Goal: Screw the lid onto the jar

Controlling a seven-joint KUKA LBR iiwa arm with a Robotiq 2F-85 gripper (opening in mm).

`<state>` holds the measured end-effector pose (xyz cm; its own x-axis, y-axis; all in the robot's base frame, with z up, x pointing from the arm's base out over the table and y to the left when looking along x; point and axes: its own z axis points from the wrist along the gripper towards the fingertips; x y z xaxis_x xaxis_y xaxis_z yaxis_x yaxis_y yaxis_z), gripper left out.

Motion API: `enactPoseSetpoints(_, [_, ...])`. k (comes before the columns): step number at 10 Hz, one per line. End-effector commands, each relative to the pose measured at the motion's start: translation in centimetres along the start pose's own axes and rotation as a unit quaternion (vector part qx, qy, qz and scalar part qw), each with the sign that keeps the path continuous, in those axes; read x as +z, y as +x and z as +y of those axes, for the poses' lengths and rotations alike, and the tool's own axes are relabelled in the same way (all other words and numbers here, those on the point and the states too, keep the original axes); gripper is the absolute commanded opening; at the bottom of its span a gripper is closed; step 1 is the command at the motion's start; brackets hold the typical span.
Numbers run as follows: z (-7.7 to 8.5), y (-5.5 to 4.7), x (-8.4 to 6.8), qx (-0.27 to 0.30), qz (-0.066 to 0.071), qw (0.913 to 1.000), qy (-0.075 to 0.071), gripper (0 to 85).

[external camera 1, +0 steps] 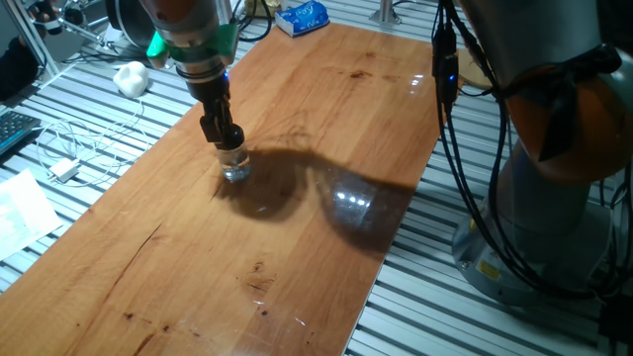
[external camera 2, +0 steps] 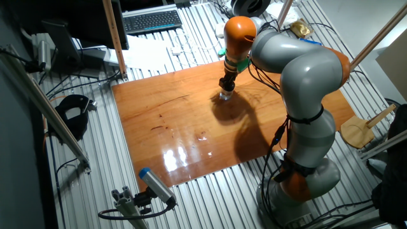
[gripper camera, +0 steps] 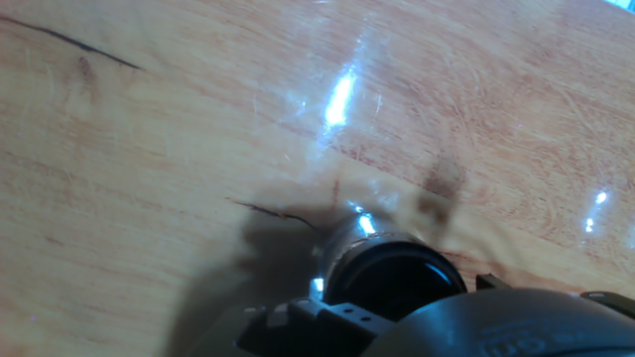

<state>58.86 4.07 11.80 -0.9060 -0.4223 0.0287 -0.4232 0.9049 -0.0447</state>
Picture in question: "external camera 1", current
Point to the gold foil packet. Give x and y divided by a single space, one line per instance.
259 6

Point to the round wooden paddle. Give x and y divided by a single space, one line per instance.
472 69

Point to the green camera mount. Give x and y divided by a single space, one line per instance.
225 39

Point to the thin silver stand rod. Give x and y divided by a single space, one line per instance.
86 27

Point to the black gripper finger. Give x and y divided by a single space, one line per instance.
225 116
210 129

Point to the black round fan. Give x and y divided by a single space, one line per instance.
131 20

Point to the black connector with blue light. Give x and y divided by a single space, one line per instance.
446 69

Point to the white charger plug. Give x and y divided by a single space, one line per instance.
64 170

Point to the blue tissue pack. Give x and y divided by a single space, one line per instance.
301 19

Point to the clear glass jar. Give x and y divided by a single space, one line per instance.
233 163

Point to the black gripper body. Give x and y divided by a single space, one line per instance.
210 89

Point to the person's hand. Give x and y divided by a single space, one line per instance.
47 15

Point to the wooden board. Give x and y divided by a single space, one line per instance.
297 272

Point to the white paper sheet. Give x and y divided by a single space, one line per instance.
25 212

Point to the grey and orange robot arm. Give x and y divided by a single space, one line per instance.
554 123

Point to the black keyboard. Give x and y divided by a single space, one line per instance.
15 131

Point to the white figurine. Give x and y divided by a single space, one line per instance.
131 79

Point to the aluminium frame post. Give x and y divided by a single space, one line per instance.
34 44
385 12

